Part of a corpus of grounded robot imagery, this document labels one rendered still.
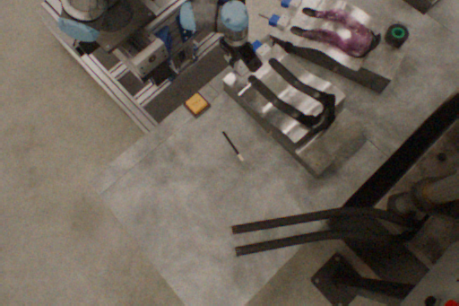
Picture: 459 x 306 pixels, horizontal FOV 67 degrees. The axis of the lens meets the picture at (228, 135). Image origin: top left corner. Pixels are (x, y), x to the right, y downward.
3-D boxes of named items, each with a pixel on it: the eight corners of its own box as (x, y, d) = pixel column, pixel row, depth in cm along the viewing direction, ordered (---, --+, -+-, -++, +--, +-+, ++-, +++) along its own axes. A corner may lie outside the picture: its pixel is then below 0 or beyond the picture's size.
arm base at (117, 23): (84, 14, 127) (72, -5, 118) (116, -9, 130) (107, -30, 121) (108, 39, 123) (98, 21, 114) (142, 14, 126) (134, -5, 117)
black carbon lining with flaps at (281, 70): (245, 82, 134) (245, 69, 125) (274, 56, 137) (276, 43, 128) (311, 144, 124) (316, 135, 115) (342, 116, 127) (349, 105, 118)
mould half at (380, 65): (268, 42, 148) (270, 25, 137) (296, -2, 155) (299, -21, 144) (380, 93, 137) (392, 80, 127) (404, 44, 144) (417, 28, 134)
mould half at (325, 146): (223, 90, 141) (221, 73, 128) (269, 51, 146) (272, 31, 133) (315, 179, 127) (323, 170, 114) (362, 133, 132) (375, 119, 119)
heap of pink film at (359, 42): (298, 39, 141) (302, 27, 133) (318, 7, 145) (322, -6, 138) (359, 65, 135) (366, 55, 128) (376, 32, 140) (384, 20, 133)
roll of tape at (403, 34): (384, 46, 132) (387, 40, 129) (383, 28, 134) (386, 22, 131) (405, 48, 131) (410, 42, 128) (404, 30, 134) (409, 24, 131)
